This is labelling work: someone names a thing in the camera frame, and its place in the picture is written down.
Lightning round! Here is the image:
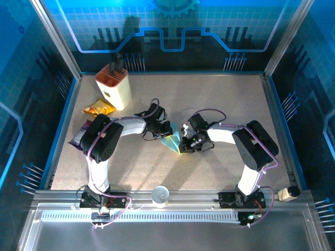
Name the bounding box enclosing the light blue paper sheet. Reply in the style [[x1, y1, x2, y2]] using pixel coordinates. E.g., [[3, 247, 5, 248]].
[[160, 121, 184, 155]]

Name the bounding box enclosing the white paper cup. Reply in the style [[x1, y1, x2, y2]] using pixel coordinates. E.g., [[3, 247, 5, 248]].
[[151, 185, 170, 209]]

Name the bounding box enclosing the cream knife block orange top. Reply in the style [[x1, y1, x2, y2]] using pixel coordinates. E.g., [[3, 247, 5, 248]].
[[94, 64, 133, 111]]

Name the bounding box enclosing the yellow snack bag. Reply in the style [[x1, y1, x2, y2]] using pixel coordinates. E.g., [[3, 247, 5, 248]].
[[82, 97, 117, 118]]

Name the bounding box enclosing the purple snack bag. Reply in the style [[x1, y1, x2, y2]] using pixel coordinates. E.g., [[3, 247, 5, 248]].
[[68, 119, 92, 151]]

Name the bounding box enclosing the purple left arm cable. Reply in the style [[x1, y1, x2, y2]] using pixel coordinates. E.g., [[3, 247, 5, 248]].
[[87, 98, 161, 229]]

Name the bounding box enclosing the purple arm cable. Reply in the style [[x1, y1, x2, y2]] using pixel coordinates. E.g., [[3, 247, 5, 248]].
[[191, 108, 280, 228], [87, 98, 161, 229]]

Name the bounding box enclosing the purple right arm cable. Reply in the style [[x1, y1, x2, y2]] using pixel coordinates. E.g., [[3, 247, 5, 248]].
[[191, 108, 280, 228]]

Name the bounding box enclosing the aluminium table rail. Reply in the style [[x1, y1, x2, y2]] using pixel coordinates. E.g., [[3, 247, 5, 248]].
[[30, 189, 314, 210]]

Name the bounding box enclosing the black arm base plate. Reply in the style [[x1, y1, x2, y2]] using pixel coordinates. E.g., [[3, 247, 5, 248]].
[[218, 191, 267, 209], [79, 192, 128, 209]]

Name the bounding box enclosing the white slotted cable duct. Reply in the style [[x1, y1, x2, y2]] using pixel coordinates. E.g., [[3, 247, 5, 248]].
[[40, 211, 241, 224]]

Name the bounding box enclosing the blue-edged aluminium side rail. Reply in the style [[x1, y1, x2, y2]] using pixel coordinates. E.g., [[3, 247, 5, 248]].
[[38, 75, 82, 190], [261, 74, 309, 191]]

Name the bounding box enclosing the small controller board with wires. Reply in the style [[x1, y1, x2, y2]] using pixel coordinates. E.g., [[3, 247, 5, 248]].
[[238, 210, 264, 227], [90, 204, 112, 230]]

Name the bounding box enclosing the aluminium frame post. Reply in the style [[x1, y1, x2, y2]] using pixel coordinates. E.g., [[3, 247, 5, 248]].
[[263, 0, 315, 78], [30, 0, 83, 81]]

